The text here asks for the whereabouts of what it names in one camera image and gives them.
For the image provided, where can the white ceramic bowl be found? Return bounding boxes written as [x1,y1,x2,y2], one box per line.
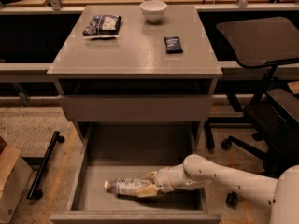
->
[139,0,167,22]

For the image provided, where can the open grey middle drawer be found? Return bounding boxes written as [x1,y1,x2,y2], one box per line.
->
[50,123,221,224]

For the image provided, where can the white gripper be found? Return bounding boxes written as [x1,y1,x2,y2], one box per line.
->
[136,167,175,198]

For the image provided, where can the grey drawer cabinet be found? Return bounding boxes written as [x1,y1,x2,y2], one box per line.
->
[48,6,222,147]

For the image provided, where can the clear plastic water bottle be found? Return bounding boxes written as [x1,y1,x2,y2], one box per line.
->
[104,177,152,198]

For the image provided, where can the black office chair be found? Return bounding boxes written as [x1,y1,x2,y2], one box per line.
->
[203,16,299,209]

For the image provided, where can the blue white snack bag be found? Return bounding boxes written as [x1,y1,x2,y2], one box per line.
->
[82,14,122,36]

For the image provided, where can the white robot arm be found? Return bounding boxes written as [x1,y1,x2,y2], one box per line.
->
[137,154,299,224]

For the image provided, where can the small dark blue packet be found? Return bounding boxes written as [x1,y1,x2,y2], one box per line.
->
[164,36,183,54]

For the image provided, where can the closed grey upper drawer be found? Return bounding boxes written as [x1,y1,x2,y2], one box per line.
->
[59,95,213,122]

